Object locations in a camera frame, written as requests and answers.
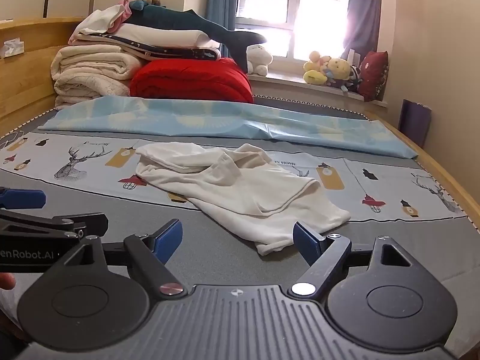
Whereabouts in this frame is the red cushion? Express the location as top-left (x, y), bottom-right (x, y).
top-left (358, 50), bottom-right (389, 102)

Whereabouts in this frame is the wooden bed frame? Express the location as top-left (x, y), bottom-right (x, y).
top-left (0, 17), bottom-right (480, 233)

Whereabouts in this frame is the purple curtain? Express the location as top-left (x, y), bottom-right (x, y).
top-left (347, 0), bottom-right (383, 61)

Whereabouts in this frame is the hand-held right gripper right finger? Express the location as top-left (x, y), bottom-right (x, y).
top-left (288, 221), bottom-right (413, 298)

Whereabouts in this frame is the deer print bed sheet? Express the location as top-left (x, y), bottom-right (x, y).
top-left (0, 131), bottom-right (469, 222)

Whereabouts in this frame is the window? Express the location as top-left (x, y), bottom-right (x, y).
top-left (234, 0), bottom-right (355, 62)

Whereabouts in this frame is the dark purple box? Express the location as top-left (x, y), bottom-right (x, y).
top-left (398, 98), bottom-right (432, 149)

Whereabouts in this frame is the blue curtain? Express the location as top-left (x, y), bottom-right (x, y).
top-left (205, 0), bottom-right (241, 59)

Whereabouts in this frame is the tissue box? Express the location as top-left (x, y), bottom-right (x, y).
top-left (0, 38), bottom-right (25, 59)

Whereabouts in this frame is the pink cloth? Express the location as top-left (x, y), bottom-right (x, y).
top-left (112, 0), bottom-right (132, 32)

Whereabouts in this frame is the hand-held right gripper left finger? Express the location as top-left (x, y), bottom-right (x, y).
top-left (60, 218), bottom-right (187, 300)

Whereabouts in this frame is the white garment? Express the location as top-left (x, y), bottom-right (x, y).
top-left (135, 142), bottom-right (351, 257)

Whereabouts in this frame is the dark star print blanket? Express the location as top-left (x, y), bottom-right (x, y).
top-left (69, 32), bottom-right (222, 62)

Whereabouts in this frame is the yellow and blue plush toy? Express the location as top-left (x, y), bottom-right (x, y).
top-left (326, 57), bottom-right (362, 92)

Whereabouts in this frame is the grey bed mat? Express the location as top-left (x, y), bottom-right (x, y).
top-left (0, 101), bottom-right (480, 346)

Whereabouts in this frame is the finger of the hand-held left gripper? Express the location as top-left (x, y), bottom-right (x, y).
top-left (0, 210), bottom-right (109, 240)
top-left (0, 188), bottom-right (46, 209)

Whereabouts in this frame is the white folded cloth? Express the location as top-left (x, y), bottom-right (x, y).
top-left (77, 4), bottom-right (126, 34)

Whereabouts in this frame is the dark teal shark plush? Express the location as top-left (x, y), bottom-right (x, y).
top-left (125, 5), bottom-right (268, 74)

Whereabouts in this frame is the red quilt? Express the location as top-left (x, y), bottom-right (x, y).
top-left (129, 57), bottom-right (255, 105)

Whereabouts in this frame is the light blue patterned sheet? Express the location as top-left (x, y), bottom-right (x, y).
top-left (37, 95), bottom-right (419, 160)

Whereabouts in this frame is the cream folded blanket stack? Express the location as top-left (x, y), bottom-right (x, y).
top-left (50, 44), bottom-right (145, 111)

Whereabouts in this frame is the white folded pillow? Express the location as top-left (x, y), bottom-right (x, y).
top-left (120, 23), bottom-right (222, 49)

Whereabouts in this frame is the white plush toy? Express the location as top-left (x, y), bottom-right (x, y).
top-left (245, 44), bottom-right (274, 76)

